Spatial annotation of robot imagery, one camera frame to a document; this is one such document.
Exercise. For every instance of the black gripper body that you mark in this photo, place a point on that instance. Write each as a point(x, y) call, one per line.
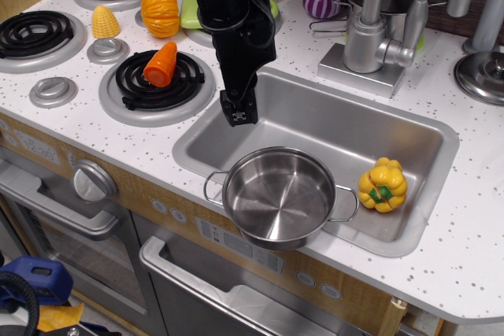
point(245, 49)

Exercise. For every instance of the front left stove burner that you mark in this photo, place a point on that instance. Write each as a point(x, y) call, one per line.
point(38, 40)

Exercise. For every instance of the silver oven dial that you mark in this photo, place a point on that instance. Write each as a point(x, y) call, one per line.
point(91, 182)

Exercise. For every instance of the yellow toy corn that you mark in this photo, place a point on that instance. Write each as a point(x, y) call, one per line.
point(104, 23)

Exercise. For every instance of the dishwasher door with handle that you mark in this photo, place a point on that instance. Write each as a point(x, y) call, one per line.
point(210, 281)

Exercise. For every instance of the front right stove burner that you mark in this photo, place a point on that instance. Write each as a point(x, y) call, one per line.
point(127, 97)

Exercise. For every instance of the steel pot lid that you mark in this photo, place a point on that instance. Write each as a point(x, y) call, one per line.
point(480, 76)

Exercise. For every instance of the grey vertical post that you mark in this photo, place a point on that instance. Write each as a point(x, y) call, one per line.
point(486, 34)

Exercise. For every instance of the stainless steel pot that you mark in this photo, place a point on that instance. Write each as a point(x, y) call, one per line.
point(280, 198)

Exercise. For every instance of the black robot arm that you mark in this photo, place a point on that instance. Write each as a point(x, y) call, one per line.
point(223, 10)

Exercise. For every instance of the blue clamp tool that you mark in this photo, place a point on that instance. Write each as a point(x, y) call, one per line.
point(49, 279)

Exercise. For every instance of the oven door with handle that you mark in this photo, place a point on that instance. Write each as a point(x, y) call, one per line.
point(96, 242)

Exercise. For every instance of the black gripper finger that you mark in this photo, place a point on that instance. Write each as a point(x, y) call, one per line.
point(249, 108)
point(227, 108)

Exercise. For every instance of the silver stove knob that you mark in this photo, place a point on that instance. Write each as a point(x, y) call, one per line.
point(53, 92)
point(107, 51)

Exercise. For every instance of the silver toy faucet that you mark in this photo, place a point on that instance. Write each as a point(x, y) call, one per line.
point(369, 60)

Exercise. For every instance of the silver stove knob front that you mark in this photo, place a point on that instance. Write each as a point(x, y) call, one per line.
point(53, 92)

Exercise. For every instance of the green toy plate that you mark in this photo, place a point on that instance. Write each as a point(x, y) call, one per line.
point(189, 18)

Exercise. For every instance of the silver stove knob middle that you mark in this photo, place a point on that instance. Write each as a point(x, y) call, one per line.
point(107, 51)

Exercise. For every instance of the silver sink basin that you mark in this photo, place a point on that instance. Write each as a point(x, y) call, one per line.
point(346, 133)

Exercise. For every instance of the orange toy carrot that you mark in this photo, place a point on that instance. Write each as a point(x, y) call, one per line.
point(160, 68)

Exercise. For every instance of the yellow toy bell pepper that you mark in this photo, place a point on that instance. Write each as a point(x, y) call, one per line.
point(383, 187)

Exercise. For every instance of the orange toy pumpkin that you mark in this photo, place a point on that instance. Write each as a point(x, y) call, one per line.
point(160, 17)

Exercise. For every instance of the purple toy onion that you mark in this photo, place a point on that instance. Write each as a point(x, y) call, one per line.
point(323, 9)

